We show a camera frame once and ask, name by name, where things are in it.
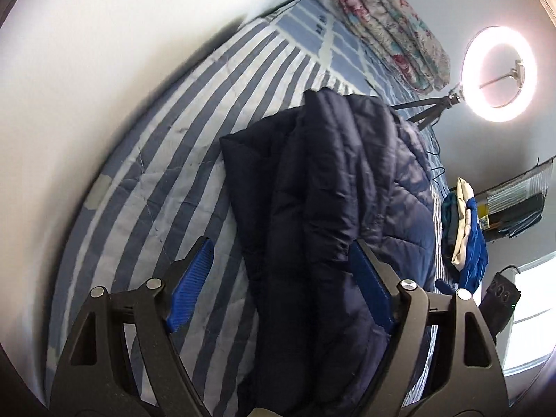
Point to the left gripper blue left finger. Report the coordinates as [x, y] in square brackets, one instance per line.
[183, 283]

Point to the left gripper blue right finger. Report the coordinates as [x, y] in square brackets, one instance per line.
[378, 283]

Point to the navy blue puffer jacket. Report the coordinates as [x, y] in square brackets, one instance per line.
[304, 184]

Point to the dark hanging clothes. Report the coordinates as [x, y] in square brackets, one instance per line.
[512, 221]

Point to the blue folded garment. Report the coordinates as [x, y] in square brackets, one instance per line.
[463, 250]

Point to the yellow green box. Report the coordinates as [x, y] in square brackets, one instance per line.
[483, 215]

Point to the blue striped bed quilt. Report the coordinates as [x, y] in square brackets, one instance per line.
[110, 352]

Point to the striped hanging cloth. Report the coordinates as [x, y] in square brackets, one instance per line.
[536, 180]

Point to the black mini tripod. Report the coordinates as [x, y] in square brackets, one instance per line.
[432, 108]

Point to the floral folded quilt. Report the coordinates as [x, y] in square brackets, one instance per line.
[401, 40]

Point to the blue checked bed sheet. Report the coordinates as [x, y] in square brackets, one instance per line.
[320, 33]

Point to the bright ring light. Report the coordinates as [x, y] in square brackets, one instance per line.
[499, 74]

